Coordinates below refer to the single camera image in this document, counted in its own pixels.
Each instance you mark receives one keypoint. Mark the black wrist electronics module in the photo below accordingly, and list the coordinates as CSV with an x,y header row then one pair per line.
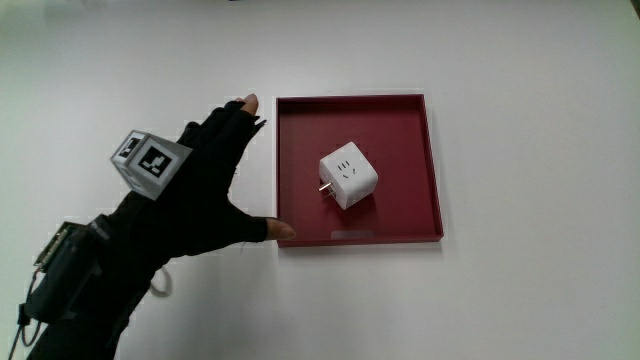
x,y
65,280

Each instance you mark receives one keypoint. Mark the person's left hand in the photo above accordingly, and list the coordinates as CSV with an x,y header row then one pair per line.
x,y
200,200

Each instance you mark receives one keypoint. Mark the dark red square tray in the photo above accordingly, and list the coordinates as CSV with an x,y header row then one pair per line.
x,y
300,140

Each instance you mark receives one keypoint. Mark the white cube socket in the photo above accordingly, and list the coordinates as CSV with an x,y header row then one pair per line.
x,y
350,175

